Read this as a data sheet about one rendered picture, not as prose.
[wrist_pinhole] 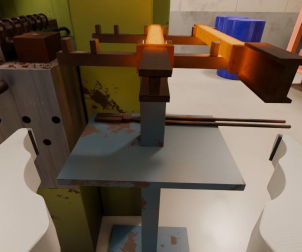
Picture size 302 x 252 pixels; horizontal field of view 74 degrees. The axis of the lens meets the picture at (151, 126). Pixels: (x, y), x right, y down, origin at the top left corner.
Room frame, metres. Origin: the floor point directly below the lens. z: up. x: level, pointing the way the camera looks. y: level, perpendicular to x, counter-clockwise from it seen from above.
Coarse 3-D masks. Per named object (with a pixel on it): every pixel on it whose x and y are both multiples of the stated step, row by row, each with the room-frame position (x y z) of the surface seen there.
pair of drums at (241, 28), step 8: (216, 16) 4.08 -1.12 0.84; (224, 16) 3.96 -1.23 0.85; (232, 16) 4.02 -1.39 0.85; (240, 16) 4.07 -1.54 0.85; (216, 24) 3.96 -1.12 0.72; (224, 24) 3.82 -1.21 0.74; (232, 24) 3.28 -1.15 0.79; (240, 24) 3.20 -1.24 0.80; (248, 24) 3.16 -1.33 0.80; (256, 24) 3.16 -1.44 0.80; (264, 24) 3.26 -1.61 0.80; (224, 32) 3.44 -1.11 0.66; (232, 32) 3.26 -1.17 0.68; (240, 32) 3.18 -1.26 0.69; (248, 32) 3.15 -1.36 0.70; (256, 32) 3.17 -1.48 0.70; (240, 40) 3.17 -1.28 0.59; (248, 40) 3.15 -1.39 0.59; (256, 40) 3.19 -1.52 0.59; (216, 72) 3.46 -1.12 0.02; (224, 72) 3.25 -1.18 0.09
